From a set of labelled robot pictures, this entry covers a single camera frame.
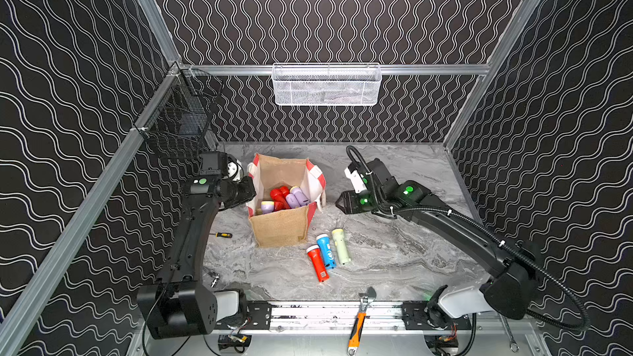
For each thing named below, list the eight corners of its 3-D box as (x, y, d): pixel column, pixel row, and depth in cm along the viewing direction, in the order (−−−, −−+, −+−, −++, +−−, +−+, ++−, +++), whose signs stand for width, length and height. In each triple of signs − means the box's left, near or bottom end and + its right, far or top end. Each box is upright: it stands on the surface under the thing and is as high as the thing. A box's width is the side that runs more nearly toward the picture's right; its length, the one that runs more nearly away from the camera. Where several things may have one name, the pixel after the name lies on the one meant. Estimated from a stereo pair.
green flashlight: (339, 265, 86) (340, 261, 83) (332, 234, 94) (333, 229, 90) (349, 263, 87) (350, 259, 84) (341, 233, 94) (342, 228, 91)
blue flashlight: (325, 271, 85) (325, 268, 82) (316, 240, 92) (315, 236, 89) (338, 267, 86) (338, 263, 83) (327, 237, 93) (328, 232, 90)
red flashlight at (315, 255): (319, 283, 83) (319, 280, 79) (306, 251, 89) (306, 247, 86) (330, 278, 84) (331, 274, 80) (317, 247, 90) (317, 242, 87)
